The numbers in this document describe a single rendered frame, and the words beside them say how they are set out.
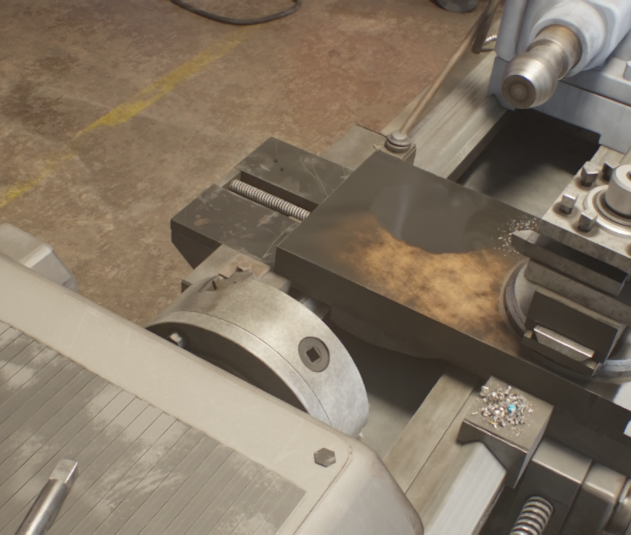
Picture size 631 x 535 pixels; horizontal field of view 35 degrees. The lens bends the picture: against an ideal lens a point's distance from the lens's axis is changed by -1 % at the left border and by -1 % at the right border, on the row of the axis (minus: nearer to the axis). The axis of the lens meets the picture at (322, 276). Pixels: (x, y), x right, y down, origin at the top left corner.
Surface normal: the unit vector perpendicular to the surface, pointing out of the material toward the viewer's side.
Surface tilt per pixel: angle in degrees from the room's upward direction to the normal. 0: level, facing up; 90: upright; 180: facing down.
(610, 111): 90
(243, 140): 0
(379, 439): 4
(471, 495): 36
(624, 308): 90
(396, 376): 15
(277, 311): 10
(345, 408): 66
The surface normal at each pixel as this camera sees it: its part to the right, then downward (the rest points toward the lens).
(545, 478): -0.50, 0.54
